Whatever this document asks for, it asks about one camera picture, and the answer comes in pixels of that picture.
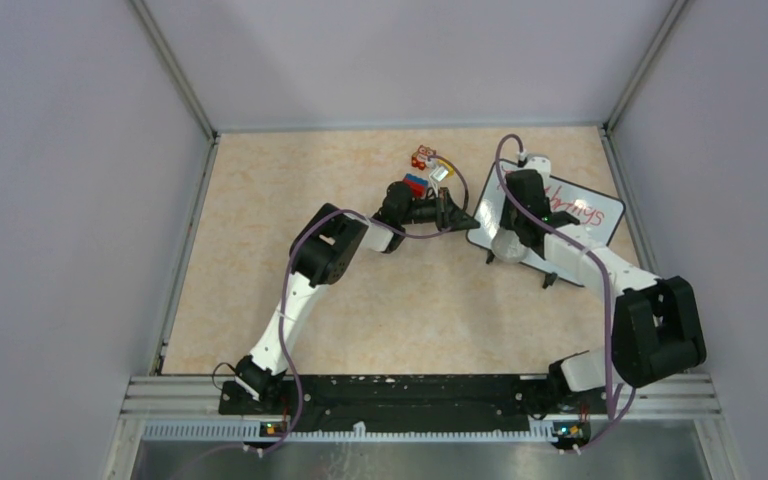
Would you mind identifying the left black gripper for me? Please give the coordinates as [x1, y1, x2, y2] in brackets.
[398, 187, 477, 232]

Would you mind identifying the small whiteboard with black frame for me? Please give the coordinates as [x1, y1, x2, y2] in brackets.
[466, 169, 625, 251]

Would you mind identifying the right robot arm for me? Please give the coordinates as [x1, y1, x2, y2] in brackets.
[496, 169, 707, 412]

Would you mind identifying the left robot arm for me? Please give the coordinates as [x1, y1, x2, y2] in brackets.
[223, 181, 480, 414]

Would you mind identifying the red and blue toy brick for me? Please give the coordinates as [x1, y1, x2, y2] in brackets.
[402, 173, 429, 198]

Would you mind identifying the yellow toy brick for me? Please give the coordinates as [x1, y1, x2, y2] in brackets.
[439, 157, 455, 171]

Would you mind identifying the red owl toy block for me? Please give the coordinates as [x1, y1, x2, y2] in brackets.
[410, 145, 437, 171]

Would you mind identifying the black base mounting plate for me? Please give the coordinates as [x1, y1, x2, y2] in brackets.
[218, 374, 557, 433]

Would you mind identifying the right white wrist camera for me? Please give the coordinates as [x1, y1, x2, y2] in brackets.
[517, 150, 552, 181]

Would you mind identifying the aluminium frame rail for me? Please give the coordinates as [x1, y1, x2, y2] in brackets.
[104, 373, 740, 479]

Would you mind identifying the white cable duct strip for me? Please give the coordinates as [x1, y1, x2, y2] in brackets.
[142, 420, 558, 443]

